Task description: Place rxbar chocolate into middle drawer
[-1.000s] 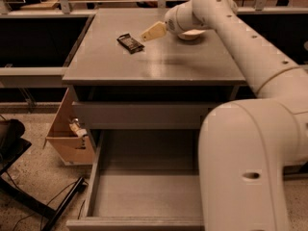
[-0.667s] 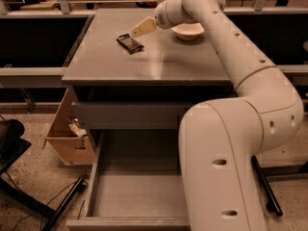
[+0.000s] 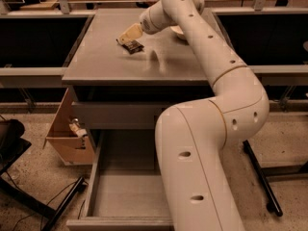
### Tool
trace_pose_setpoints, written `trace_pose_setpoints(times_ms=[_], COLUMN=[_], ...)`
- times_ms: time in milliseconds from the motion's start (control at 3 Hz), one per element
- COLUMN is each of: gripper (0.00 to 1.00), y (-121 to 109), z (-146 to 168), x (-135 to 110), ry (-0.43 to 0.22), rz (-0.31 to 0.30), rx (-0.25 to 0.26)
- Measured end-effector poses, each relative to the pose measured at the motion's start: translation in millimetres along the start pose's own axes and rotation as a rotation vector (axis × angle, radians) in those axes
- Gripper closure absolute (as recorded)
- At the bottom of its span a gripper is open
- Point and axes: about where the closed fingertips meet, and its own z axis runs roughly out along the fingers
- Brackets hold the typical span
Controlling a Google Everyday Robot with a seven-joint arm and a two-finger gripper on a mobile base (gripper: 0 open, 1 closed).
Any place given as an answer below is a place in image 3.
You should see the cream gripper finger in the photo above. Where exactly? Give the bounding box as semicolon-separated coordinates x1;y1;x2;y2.
116;34;131;45

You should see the black rxbar chocolate wrapper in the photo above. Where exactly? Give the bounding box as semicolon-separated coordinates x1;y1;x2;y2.
123;40;144;54

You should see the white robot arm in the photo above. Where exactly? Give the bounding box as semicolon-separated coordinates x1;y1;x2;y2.
118;0;270;231

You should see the grey drawer cabinet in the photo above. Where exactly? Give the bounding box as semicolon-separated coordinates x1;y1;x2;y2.
62;7;247;166

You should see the closed grey top drawer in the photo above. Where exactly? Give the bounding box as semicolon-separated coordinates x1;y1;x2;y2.
72;102;170;130

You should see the open grey middle drawer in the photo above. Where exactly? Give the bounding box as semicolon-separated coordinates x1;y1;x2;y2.
66;130;174;231

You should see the wooden box on floor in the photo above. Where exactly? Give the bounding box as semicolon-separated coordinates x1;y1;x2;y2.
46;90;94;166

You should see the black stand leg left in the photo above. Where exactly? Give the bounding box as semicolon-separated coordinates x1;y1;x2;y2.
40;177;86;231

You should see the black stand leg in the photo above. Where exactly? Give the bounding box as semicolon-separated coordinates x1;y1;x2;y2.
40;177;86;231
243;141;283;217

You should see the black chair base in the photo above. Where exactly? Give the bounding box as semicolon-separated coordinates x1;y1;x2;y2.
0;119;55;218

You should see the black stand leg right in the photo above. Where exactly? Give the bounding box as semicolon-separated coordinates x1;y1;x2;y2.
243;141;283;217

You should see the black floor cable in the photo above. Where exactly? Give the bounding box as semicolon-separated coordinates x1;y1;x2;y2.
11;180;88;231

